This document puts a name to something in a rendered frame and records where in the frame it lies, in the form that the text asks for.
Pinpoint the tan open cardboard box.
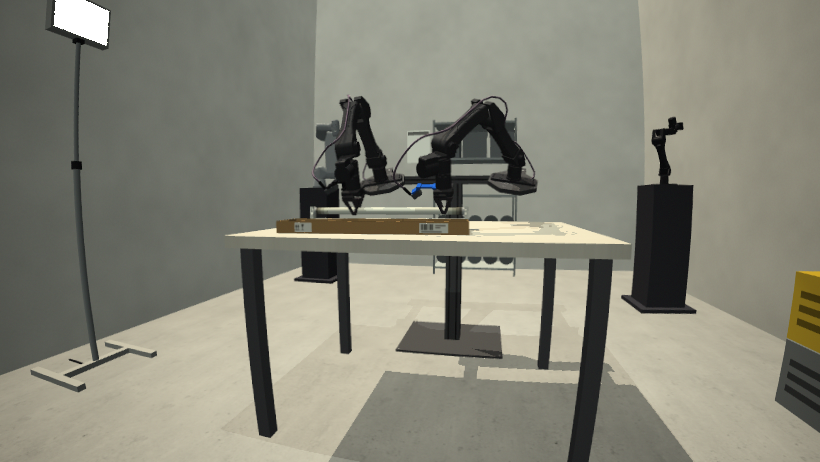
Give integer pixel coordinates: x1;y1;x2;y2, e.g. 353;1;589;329
276;219;469;235

